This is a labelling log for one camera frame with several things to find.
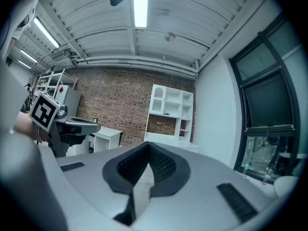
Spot white shelf cabinet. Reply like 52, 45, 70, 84
143, 84, 200, 153

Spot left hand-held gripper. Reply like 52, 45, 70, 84
28, 91, 102, 157

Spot small white desk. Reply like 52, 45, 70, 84
88, 126, 124, 154

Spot ceiling air vent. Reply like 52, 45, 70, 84
51, 50, 66, 60

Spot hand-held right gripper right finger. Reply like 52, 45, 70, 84
134, 141, 277, 231

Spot black framed window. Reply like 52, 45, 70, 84
228, 14, 303, 185

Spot white metal rack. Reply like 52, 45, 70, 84
35, 68, 78, 98

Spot person's left forearm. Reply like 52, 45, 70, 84
13, 111, 50, 143

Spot round white table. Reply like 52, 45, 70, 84
273, 176, 300, 197

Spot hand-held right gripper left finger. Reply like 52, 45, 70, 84
56, 141, 150, 231

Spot short ceiling tube light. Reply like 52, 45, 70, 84
20, 49, 39, 64

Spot wide ceiling light panel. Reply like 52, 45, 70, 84
133, 0, 149, 28

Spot long ceiling tube light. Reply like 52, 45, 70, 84
33, 16, 61, 49

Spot white ceiling pipes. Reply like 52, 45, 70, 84
71, 55, 198, 78

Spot grey metal cabinet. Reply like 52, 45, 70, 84
54, 84, 82, 120

